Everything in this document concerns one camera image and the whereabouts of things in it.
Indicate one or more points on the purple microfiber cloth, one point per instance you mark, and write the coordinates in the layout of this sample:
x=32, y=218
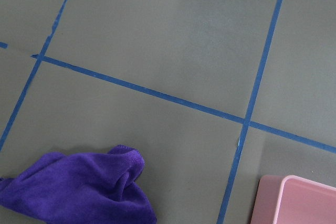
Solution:
x=81, y=188

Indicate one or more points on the pink plastic bin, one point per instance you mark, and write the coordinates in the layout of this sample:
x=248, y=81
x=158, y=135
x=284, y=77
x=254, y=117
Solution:
x=293, y=199

